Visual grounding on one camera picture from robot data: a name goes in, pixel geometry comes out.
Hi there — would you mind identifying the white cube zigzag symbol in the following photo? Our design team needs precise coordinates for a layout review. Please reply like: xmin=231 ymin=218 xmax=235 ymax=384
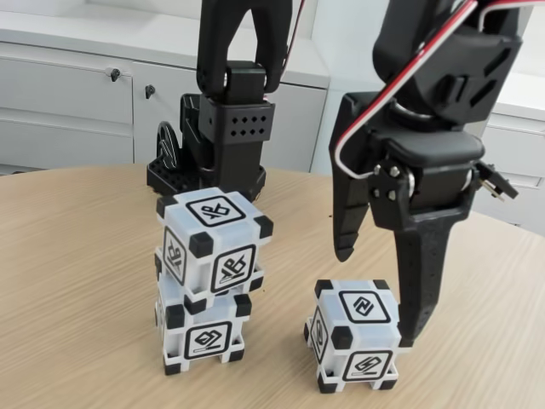
xmin=302 ymin=279 xmax=415 ymax=395

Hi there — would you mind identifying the white cube crossed symbol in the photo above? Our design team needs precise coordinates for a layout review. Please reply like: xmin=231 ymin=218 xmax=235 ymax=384
xmin=153 ymin=187 xmax=276 ymax=319

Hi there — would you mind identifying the white low cabinet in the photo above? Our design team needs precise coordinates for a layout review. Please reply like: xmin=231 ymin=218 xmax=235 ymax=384
xmin=476 ymin=74 xmax=545 ymax=239

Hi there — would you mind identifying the white door cabinet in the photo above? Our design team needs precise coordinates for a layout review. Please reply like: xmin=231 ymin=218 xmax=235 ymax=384
xmin=131 ymin=55 xmax=331 ymax=176

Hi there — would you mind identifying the white cube house symbol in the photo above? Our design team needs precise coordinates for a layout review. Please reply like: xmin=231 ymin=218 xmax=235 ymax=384
xmin=153 ymin=279 xmax=252 ymax=378

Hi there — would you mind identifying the black clamp knob wheel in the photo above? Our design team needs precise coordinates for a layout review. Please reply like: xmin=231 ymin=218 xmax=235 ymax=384
xmin=155 ymin=121 xmax=183 ymax=171

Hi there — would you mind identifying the white drawer cabinet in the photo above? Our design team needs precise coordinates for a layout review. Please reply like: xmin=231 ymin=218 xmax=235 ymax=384
xmin=0 ymin=0 xmax=135 ymax=176

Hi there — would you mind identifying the gripper camera module with mount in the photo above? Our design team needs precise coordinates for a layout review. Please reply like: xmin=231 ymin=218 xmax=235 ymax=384
xmin=474 ymin=159 xmax=520 ymax=201

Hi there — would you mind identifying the red white gripper servo cable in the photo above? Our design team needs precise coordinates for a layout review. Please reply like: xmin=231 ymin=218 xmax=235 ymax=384
xmin=330 ymin=0 xmax=519 ymax=180

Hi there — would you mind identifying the red white arm servo cable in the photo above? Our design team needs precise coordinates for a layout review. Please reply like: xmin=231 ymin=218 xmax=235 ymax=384
xmin=280 ymin=0 xmax=308 ymax=65

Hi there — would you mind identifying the grey metal post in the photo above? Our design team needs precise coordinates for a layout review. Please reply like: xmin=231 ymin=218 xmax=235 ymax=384
xmin=476 ymin=0 xmax=538 ymax=163

